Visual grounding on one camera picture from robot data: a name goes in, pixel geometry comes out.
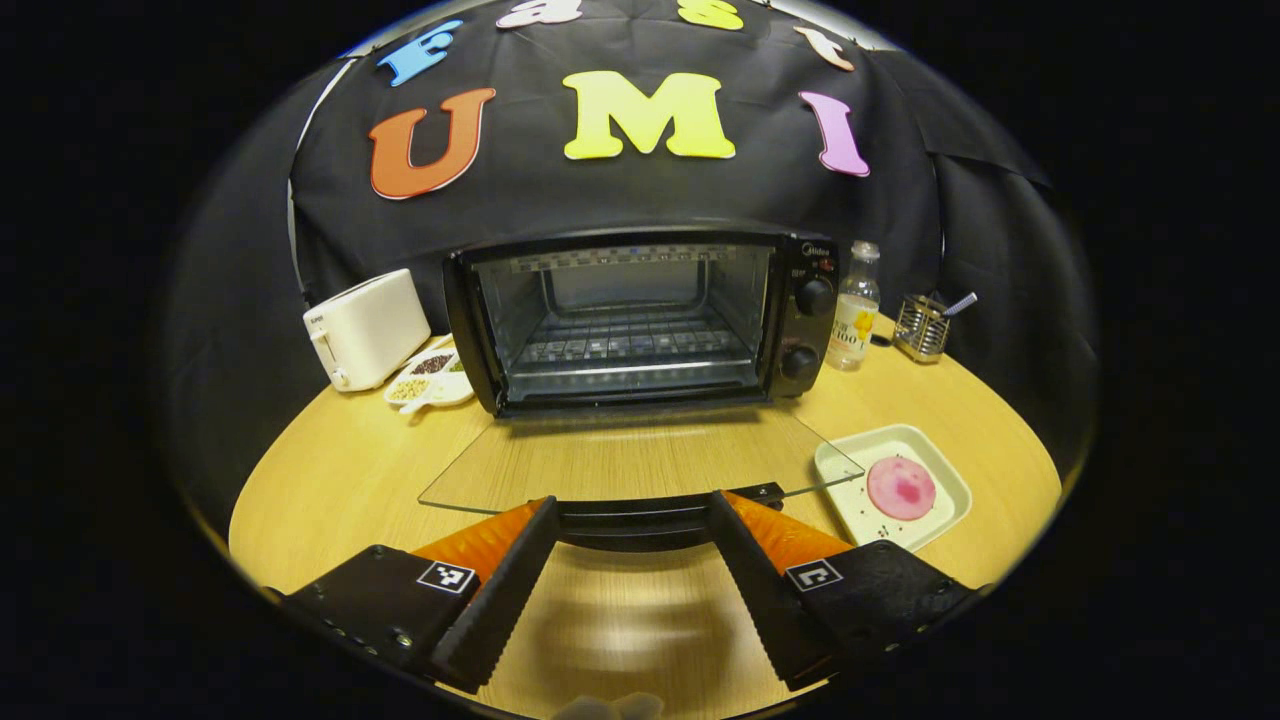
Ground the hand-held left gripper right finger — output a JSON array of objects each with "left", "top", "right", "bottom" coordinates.
[{"left": 708, "top": 490, "right": 986, "bottom": 693}]

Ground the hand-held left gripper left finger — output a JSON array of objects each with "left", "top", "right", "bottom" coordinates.
[{"left": 280, "top": 495, "right": 561, "bottom": 694}]

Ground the white square plate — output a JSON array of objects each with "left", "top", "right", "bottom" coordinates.
[{"left": 813, "top": 424, "right": 973, "bottom": 553}]

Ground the pink round cake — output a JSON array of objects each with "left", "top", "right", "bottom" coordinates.
[{"left": 866, "top": 455, "right": 938, "bottom": 522}]

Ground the black electric oven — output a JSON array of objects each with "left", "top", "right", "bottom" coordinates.
[{"left": 418, "top": 228, "right": 866, "bottom": 553}]

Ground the white divided snack dish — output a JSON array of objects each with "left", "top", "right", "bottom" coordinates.
[{"left": 383, "top": 345, "right": 476, "bottom": 416}]

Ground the white toaster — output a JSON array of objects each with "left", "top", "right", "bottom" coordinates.
[{"left": 303, "top": 268, "right": 433, "bottom": 393}]

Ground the clear bottle with yellow label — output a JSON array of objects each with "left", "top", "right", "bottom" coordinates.
[{"left": 826, "top": 240, "right": 883, "bottom": 373}]

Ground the black backdrop cloth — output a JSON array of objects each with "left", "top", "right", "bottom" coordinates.
[{"left": 160, "top": 0, "right": 1101, "bottom": 521}]

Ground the metal wire utensil holder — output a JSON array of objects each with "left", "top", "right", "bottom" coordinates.
[{"left": 893, "top": 293, "right": 951, "bottom": 364}]

